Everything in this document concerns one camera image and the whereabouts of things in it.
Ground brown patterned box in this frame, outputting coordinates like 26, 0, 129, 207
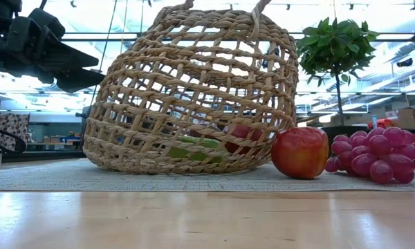
0, 112, 30, 150

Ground purple grape bunch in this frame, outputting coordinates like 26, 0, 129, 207
324, 126, 415, 185

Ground red orange object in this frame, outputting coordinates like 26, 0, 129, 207
367, 118, 394, 129

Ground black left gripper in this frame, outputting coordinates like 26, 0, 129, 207
0, 8, 107, 94

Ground woven wicker basket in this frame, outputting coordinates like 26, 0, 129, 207
82, 0, 300, 176

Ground shelf items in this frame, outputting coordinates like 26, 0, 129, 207
43, 131, 81, 145

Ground black round knob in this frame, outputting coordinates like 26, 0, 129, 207
75, 106, 91, 120

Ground grey woven placemat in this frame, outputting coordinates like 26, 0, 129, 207
0, 158, 415, 192

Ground cardboard boxes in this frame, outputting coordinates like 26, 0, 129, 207
383, 103, 415, 131

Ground red yellow apple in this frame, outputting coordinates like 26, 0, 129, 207
270, 126, 330, 180

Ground black curved bar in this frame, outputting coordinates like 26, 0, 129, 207
0, 123, 28, 154

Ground green leafy plant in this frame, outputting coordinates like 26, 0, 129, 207
295, 17, 380, 127

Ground black plant pot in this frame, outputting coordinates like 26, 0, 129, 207
326, 124, 371, 139

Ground long green cucumber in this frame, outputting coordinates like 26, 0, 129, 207
165, 135, 228, 164

